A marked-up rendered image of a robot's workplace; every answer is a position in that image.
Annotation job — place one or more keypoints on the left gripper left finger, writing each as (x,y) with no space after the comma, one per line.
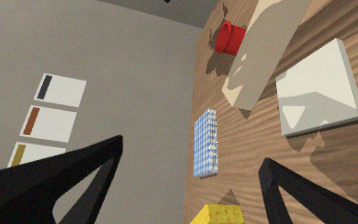
(29,191)

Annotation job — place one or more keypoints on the yellow sponge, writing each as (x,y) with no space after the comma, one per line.
(219,214)

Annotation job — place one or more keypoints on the red cup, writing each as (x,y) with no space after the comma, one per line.
(235,37)

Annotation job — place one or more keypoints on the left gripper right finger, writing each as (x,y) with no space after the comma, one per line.
(328,206)

